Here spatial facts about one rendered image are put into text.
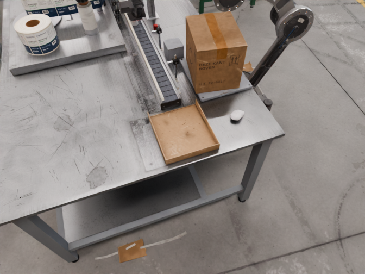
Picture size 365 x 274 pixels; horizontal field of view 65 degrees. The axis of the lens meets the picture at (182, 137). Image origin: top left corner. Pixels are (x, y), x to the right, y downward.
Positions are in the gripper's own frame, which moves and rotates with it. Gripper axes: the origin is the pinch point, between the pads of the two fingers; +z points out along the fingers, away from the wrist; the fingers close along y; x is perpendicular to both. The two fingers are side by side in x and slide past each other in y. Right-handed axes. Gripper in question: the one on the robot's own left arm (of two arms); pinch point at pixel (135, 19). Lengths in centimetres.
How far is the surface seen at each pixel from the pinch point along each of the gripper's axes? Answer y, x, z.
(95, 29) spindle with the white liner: 25.7, -0.1, 3.2
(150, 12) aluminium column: -13.8, -8.3, 13.7
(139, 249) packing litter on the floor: 39, 142, 10
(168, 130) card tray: 8, 73, -42
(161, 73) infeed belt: -0.7, 41.7, -24.5
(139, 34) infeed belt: 0.6, 9.9, -0.5
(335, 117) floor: -153, 104, 37
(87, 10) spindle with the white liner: 26.8, -7.8, -7.4
